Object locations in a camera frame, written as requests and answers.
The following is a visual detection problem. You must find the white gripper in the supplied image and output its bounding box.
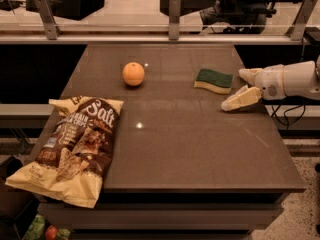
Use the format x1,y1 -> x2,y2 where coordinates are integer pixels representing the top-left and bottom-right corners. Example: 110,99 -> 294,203
221,64 -> 286,111

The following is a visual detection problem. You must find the green and yellow sponge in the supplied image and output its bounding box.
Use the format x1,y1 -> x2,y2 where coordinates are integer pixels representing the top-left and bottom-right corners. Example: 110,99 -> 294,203
194,69 -> 233,95

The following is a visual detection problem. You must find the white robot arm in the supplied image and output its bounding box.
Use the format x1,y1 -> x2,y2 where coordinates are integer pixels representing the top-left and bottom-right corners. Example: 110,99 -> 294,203
221,61 -> 320,111

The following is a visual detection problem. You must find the brown chip bag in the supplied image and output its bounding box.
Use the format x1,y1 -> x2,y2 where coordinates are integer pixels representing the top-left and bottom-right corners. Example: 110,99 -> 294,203
6,96 -> 123,208

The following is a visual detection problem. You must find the black office chair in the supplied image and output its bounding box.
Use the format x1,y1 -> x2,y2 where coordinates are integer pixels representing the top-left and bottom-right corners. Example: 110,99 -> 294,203
200,0 -> 301,34

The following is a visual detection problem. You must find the orange fruit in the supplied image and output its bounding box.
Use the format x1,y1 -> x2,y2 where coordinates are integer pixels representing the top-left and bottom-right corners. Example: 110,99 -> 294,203
122,62 -> 145,86

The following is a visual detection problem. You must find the red tomato under table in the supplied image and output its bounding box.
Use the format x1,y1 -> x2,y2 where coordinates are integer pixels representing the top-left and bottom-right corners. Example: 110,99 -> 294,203
45,225 -> 59,240

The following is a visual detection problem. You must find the black cable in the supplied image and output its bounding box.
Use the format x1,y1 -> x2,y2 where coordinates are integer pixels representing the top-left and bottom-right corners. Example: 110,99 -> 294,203
269,98 -> 308,133

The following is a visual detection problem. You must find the right metal rail bracket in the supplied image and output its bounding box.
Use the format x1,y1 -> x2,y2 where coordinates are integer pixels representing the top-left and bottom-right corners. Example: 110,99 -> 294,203
286,0 -> 318,41

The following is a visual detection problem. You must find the metal rail bracket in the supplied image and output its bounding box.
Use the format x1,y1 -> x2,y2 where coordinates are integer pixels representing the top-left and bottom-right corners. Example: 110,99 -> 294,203
286,0 -> 318,41
33,0 -> 60,40
168,0 -> 181,40

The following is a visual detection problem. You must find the middle metal rail bracket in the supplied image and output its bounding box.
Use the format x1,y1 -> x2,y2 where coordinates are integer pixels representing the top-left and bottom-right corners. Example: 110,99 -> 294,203
168,0 -> 181,40

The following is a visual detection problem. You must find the left metal rail bracket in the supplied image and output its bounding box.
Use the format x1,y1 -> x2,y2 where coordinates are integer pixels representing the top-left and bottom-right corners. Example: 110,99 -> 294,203
33,0 -> 60,40

